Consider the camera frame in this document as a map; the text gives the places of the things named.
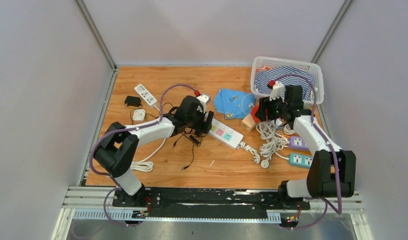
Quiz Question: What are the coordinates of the teal power strip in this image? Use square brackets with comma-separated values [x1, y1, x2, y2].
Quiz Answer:
[288, 153, 313, 169]

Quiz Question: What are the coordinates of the white plastic basket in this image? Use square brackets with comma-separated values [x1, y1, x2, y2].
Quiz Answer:
[250, 56, 324, 106]

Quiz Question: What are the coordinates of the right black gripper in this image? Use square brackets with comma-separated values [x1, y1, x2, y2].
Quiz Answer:
[255, 93, 289, 122]

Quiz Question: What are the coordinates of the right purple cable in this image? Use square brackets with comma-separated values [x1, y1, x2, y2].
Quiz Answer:
[268, 73, 343, 231]

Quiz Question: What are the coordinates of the wooden block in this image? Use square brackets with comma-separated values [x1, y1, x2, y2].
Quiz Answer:
[240, 114, 257, 133]

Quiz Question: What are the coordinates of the blue striped cloth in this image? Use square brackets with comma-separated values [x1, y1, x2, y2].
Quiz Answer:
[253, 65, 315, 101]

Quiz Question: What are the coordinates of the white back power strip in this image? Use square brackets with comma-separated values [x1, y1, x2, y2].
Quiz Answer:
[208, 118, 261, 164]

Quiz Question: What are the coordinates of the small black charger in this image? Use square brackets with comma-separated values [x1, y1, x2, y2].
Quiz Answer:
[189, 135, 201, 147]

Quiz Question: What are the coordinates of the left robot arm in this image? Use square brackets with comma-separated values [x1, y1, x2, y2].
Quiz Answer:
[91, 94, 214, 207]

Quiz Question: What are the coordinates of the purple power strip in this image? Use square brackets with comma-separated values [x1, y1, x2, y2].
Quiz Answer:
[288, 136, 310, 152]

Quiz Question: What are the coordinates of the white square plug adapter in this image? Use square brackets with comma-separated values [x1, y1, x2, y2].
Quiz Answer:
[132, 109, 146, 122]

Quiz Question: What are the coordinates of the black power adapter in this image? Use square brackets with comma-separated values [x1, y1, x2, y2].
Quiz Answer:
[124, 95, 142, 107]

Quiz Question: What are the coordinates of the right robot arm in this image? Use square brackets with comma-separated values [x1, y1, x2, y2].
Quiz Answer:
[252, 81, 356, 209]

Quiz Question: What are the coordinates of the black thin adapter cable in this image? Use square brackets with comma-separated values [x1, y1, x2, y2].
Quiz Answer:
[129, 102, 204, 171]

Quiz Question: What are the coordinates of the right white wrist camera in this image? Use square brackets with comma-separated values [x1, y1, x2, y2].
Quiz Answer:
[268, 80, 284, 101]

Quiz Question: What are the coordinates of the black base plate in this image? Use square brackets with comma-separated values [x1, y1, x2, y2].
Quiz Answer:
[110, 187, 310, 227]

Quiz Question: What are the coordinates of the white coiled cable bundle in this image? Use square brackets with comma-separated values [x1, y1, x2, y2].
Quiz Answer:
[255, 119, 297, 169]

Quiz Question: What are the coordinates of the red cube socket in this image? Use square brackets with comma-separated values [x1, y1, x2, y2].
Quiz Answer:
[250, 105, 261, 124]

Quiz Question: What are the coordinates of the thin pink white cable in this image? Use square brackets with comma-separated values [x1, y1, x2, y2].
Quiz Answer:
[238, 92, 257, 117]

